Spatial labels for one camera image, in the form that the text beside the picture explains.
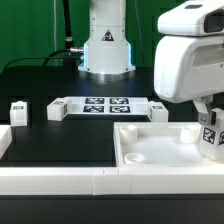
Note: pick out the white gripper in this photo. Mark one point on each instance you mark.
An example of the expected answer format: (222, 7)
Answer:
(186, 68)

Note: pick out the white square tabletop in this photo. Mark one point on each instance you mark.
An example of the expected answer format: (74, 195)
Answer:
(148, 146)

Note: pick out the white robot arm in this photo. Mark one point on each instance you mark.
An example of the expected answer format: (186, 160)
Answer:
(194, 18)

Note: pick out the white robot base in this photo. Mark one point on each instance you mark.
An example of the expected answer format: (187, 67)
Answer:
(107, 53)

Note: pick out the white fiducial marker board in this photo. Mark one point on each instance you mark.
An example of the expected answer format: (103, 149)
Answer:
(108, 105)

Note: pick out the black vertical pole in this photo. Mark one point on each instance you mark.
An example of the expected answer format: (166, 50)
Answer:
(68, 33)

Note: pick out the white obstacle fence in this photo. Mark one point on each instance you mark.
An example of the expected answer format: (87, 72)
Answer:
(106, 181)

